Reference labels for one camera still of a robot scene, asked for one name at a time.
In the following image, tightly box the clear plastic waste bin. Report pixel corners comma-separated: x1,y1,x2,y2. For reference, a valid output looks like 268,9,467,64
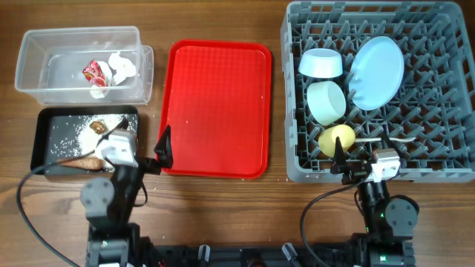
15,26,154,106

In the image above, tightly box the small light blue bowl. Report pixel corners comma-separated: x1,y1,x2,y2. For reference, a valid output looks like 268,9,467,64
298,48,343,79

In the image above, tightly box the black food waste tray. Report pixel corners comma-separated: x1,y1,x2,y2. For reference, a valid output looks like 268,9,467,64
30,105,140,176

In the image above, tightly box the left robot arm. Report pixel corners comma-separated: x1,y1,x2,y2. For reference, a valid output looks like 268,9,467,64
81,119,173,266

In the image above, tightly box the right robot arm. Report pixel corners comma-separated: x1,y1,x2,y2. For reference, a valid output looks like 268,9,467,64
331,136,419,267

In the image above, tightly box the orange carrot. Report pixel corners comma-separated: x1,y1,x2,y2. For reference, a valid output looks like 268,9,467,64
58,157,105,171

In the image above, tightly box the white napkin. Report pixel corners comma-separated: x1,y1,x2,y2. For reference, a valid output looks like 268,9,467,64
94,52,137,87

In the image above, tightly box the red serving tray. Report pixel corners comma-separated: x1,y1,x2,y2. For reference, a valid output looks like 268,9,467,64
160,39,272,179

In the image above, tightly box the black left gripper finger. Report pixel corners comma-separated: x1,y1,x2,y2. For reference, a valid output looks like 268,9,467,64
154,125,174,168
96,118,129,145

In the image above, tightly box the yellow cup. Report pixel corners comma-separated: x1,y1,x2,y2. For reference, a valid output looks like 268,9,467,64
318,125,356,157

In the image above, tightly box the brown food scrap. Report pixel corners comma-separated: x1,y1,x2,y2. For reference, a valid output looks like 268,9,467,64
89,121,108,135

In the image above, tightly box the green bowl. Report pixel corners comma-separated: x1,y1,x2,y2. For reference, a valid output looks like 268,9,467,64
307,81,346,126

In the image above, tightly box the large light blue plate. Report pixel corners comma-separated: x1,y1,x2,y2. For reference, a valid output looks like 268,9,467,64
348,36,404,111

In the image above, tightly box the grey dishwasher rack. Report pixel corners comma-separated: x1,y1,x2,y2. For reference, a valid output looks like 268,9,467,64
281,1,474,182

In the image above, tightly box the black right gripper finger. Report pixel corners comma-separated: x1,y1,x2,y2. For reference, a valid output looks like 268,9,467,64
330,136,347,174
381,133,401,153

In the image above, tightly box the white plastic spoon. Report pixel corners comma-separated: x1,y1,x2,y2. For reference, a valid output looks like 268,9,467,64
354,137,416,143

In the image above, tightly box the red snack wrapper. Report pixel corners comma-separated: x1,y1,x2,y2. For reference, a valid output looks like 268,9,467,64
82,59,108,87

